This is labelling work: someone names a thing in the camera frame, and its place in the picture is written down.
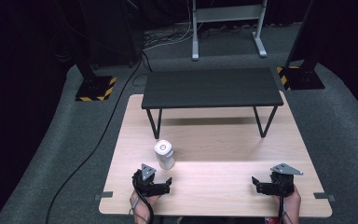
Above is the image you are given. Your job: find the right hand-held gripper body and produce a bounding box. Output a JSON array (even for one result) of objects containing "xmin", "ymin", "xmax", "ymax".
[{"xmin": 255, "ymin": 162, "xmax": 304, "ymax": 198}]

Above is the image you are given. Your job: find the tangle of floor cables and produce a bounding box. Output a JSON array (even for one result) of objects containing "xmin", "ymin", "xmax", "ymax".
[{"xmin": 142, "ymin": 21, "xmax": 243, "ymax": 52}]

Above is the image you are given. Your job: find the person's right hand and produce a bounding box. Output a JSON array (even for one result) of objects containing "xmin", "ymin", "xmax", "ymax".
[{"xmin": 270, "ymin": 185, "xmax": 303, "ymax": 224}]

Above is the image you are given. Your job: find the black desktop shelf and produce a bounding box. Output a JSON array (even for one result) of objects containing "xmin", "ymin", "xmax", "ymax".
[{"xmin": 141, "ymin": 67, "xmax": 284, "ymax": 140}]

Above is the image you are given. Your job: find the white plastic bottle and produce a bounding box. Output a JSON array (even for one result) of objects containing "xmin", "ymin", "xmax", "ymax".
[{"xmin": 154, "ymin": 139, "xmax": 176, "ymax": 171}]

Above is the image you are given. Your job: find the black post with striped base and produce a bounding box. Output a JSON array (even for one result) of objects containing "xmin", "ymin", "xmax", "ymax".
[
  {"xmin": 51, "ymin": 0, "xmax": 117, "ymax": 103},
  {"xmin": 276, "ymin": 0, "xmax": 326, "ymax": 91}
]

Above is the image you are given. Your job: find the dark cabinet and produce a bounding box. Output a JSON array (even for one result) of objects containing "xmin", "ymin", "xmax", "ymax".
[{"xmin": 80, "ymin": 0, "xmax": 145, "ymax": 69}]

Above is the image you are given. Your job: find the grey tape strip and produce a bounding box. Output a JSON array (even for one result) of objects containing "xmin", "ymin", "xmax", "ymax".
[
  {"xmin": 312, "ymin": 191, "xmax": 337, "ymax": 203},
  {"xmin": 94, "ymin": 190, "xmax": 114, "ymax": 202}
]

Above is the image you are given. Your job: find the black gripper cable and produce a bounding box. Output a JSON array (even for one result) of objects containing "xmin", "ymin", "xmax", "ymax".
[
  {"xmin": 131, "ymin": 174, "xmax": 155, "ymax": 224},
  {"xmin": 279, "ymin": 195, "xmax": 287, "ymax": 224}
]

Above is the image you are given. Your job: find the white metal stand frame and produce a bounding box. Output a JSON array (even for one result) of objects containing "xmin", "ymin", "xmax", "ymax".
[{"xmin": 191, "ymin": 0, "xmax": 269, "ymax": 62}]

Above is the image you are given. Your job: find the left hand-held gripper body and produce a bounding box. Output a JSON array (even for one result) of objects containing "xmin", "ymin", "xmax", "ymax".
[{"xmin": 132, "ymin": 163, "xmax": 171, "ymax": 198}]

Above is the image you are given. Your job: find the person's left hand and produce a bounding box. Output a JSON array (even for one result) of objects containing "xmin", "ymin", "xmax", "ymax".
[{"xmin": 129, "ymin": 189, "xmax": 163, "ymax": 224}]

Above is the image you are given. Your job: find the long black floor cable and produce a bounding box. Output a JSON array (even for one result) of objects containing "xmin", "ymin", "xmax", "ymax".
[{"xmin": 45, "ymin": 50, "xmax": 153, "ymax": 224}]

